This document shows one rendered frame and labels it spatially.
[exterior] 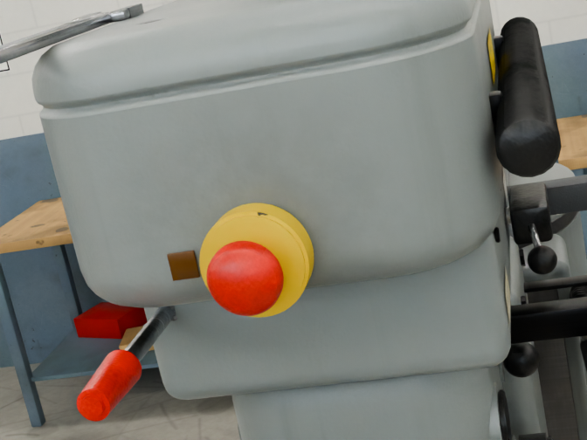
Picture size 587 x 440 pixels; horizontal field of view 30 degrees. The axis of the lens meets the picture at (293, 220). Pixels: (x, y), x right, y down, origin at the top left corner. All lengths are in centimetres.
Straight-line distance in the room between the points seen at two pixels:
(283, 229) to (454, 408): 25
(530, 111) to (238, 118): 16
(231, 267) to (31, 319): 535
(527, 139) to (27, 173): 510
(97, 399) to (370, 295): 19
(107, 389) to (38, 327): 529
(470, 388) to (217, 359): 18
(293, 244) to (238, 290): 4
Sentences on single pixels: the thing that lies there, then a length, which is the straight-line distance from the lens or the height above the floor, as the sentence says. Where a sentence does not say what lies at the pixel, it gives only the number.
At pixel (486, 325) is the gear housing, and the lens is 71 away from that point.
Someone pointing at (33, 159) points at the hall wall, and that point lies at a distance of 561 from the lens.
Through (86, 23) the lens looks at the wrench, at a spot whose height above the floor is 190.
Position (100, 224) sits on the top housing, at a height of 179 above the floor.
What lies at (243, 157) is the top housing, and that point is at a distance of 59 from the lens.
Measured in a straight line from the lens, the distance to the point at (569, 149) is 442.
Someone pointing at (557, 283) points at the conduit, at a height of 155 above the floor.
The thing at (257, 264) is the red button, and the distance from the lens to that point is 55.
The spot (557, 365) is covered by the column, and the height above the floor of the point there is 141.
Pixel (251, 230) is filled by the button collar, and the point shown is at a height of 178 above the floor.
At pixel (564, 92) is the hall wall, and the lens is 506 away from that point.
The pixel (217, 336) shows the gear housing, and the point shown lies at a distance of 73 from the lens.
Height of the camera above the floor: 193
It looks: 15 degrees down
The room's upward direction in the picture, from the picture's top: 12 degrees counter-clockwise
